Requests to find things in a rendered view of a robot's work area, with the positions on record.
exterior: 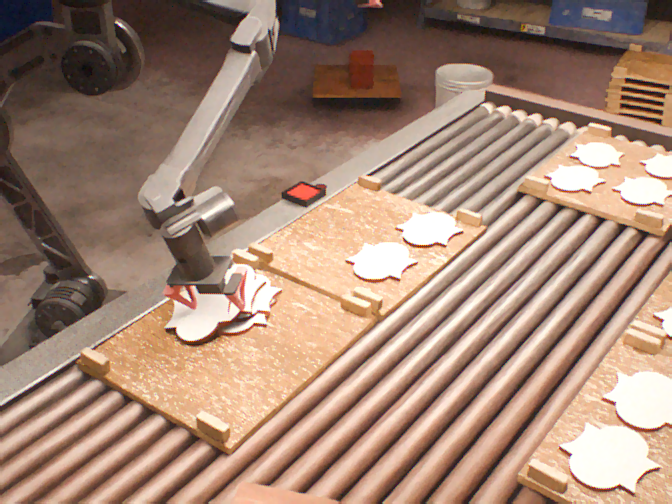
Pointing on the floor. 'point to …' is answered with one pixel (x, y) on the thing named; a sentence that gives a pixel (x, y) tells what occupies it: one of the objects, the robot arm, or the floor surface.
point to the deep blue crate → (323, 19)
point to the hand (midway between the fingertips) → (217, 304)
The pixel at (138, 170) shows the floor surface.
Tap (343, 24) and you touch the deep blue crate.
